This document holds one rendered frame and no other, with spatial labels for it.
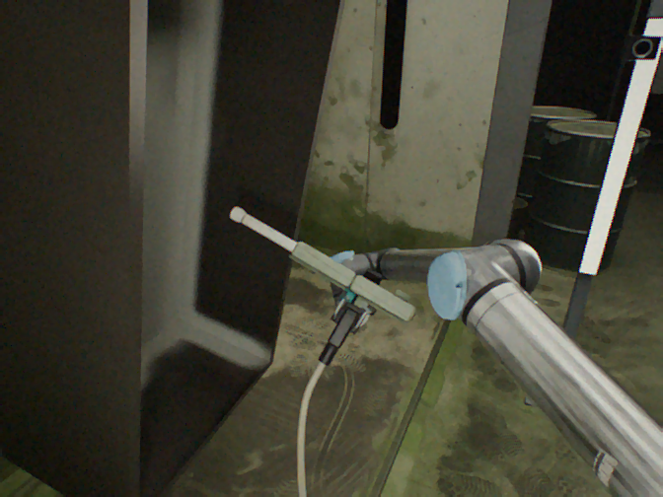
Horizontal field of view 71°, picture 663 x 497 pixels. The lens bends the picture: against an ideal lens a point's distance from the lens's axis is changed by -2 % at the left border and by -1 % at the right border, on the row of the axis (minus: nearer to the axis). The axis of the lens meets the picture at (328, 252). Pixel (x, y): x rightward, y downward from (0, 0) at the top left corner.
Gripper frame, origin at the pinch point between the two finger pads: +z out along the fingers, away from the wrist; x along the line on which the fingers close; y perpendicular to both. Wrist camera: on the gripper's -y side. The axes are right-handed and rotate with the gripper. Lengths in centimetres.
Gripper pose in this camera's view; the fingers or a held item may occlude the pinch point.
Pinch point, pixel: (357, 300)
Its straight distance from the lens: 106.7
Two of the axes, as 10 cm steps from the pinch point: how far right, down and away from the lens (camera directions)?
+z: -0.5, -1.6, -9.9
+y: -5.2, 8.4, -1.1
